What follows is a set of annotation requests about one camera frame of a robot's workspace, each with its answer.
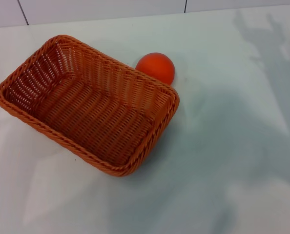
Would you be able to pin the orange round fruit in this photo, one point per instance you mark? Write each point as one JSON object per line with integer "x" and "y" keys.
{"x": 157, "y": 67}

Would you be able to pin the orange woven rectangular basket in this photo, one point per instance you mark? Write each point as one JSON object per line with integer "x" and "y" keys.
{"x": 93, "y": 114}

